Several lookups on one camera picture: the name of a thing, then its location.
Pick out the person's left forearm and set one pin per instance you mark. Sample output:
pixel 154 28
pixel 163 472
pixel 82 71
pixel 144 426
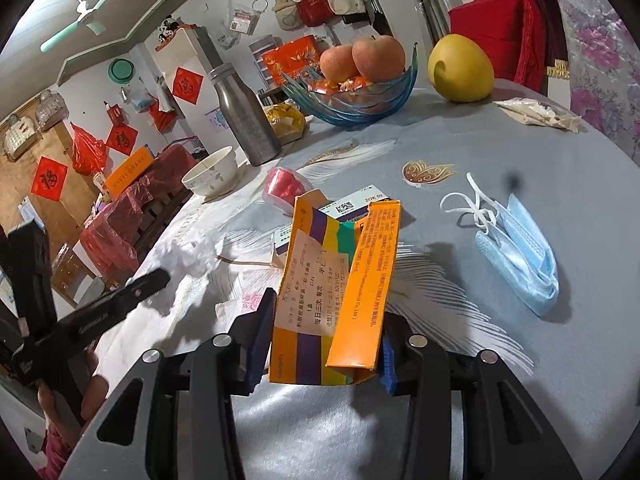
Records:
pixel 52 455

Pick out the person's left hand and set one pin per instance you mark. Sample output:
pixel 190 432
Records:
pixel 95 390

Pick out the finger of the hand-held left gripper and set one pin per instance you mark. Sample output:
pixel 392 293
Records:
pixel 145 287

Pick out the panda plush toy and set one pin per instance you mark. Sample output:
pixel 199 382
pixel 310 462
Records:
pixel 166 28

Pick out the floral plastic sheet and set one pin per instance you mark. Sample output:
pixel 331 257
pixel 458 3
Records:
pixel 600 50

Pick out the white shelf rack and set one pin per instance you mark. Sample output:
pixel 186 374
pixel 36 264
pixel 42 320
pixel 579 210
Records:
pixel 260 47

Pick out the red tote bag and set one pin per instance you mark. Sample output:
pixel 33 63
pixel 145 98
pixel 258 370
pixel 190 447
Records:
pixel 312 7

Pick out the blue plastic bag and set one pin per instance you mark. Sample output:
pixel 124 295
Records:
pixel 140 102

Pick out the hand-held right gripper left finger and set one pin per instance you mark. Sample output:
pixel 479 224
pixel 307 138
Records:
pixel 260 345

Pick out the pile of orange wrapped candies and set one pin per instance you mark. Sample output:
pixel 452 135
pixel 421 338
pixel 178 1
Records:
pixel 350 85

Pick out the red plastic bag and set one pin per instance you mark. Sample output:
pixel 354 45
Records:
pixel 89 150
pixel 160 115

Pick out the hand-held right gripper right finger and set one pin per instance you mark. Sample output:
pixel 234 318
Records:
pixel 389 367

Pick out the yellow pomelo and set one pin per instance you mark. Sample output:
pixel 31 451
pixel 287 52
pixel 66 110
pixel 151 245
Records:
pixel 460 67

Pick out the blue glass fruit bowl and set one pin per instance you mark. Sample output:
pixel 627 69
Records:
pixel 350 107

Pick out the red cushion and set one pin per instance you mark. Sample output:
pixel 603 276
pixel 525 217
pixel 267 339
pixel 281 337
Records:
pixel 505 25

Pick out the clear plastic pouch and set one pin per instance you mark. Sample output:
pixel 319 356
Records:
pixel 50 107
pixel 15 135

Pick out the pile of small colourful packets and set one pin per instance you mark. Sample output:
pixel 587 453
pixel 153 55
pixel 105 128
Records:
pixel 100 195

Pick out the red apple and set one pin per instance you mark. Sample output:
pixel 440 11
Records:
pixel 340 62
pixel 378 57

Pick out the brown wooden board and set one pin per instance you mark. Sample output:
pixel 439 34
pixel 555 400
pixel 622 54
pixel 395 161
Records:
pixel 20 200

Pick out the blue face mask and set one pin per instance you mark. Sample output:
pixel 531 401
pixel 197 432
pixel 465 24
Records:
pixel 525 260

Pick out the green plastic basin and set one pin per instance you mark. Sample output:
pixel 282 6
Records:
pixel 121 71

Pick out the white ceramic bowl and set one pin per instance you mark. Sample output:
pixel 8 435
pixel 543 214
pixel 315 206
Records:
pixel 212 175

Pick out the green ceiling fan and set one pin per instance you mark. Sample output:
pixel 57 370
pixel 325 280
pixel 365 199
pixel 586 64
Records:
pixel 87 22

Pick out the grey white printed tablecloth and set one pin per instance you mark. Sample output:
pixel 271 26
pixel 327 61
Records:
pixel 575 210

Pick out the beige bag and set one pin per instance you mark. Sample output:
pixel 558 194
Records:
pixel 286 10

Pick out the steel thermos bottle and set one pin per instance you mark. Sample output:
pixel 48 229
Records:
pixel 247 120

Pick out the red covered side table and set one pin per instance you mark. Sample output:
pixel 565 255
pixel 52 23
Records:
pixel 120 220

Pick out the orange carton box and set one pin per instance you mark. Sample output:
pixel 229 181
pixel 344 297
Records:
pixel 127 172

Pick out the white medicine box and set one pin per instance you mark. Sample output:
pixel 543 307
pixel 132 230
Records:
pixel 282 242
pixel 350 205

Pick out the orange medicine box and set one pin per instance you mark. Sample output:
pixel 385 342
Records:
pixel 360 285

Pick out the blue white paper sheet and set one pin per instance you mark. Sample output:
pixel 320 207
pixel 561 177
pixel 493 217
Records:
pixel 217 120

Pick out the clear plastic wrapper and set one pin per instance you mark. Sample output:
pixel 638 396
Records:
pixel 537 112

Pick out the white paper napkin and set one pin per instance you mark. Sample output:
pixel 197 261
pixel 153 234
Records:
pixel 240 300

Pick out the yellow plastic bag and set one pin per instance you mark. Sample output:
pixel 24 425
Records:
pixel 285 120

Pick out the red gift box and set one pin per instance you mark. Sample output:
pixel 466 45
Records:
pixel 290 57

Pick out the clear plastic bag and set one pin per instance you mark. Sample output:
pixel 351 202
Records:
pixel 240 20

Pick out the large red diamond paper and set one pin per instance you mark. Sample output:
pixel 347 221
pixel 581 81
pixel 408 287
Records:
pixel 49 178

